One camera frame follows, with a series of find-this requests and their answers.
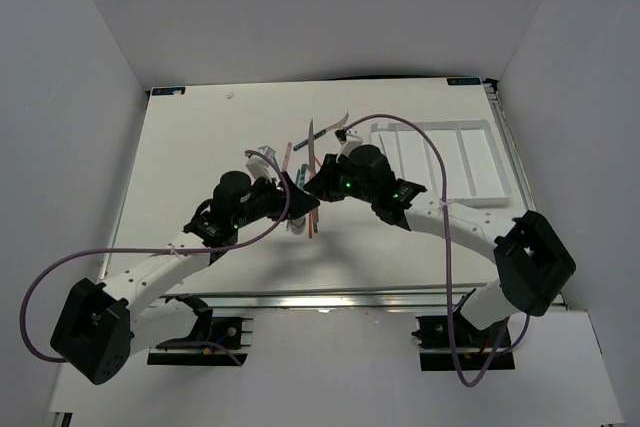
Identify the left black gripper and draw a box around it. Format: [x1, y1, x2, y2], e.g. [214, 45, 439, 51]
[233, 172, 320, 229]

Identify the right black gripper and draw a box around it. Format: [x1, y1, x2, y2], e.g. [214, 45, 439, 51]
[305, 153, 377, 204]

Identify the pink handled knife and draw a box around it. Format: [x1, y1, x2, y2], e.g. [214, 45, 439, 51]
[307, 118, 317, 178]

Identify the floral handled knife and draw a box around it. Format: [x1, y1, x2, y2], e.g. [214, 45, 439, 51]
[378, 132, 387, 156]

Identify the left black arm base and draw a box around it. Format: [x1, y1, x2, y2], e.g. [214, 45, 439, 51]
[145, 294, 254, 367]

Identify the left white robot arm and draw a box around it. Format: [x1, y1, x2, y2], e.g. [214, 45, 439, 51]
[51, 171, 320, 385]

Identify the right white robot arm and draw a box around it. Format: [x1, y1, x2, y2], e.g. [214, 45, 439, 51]
[304, 145, 576, 346]

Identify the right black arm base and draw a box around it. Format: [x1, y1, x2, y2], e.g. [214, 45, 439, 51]
[410, 291, 516, 372]

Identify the dark thin chopstick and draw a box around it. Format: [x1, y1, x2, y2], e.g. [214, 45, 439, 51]
[312, 208, 319, 234]

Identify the white divided utensil tray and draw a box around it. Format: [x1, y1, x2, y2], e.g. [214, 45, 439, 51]
[370, 120, 512, 208]

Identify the left blue corner label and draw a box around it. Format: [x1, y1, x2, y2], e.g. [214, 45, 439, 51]
[150, 86, 186, 96]

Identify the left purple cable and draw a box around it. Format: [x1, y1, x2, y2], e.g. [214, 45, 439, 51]
[19, 149, 291, 363]

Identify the purple cable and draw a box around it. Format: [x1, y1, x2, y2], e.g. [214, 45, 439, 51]
[334, 114, 532, 388]
[19, 149, 291, 363]

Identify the green handled spoon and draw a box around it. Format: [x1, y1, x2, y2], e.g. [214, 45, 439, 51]
[288, 217, 306, 235]

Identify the pink handled spoon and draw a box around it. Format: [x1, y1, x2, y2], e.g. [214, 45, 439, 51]
[281, 142, 293, 172]

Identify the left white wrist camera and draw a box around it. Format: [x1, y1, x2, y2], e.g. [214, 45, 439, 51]
[245, 145, 279, 181]

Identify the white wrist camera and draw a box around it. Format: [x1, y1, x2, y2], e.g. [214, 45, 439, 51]
[335, 129, 363, 158]
[245, 145, 279, 181]

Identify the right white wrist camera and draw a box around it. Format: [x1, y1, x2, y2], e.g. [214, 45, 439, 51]
[335, 129, 363, 158]

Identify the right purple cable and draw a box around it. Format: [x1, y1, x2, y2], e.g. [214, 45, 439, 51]
[334, 114, 532, 388]

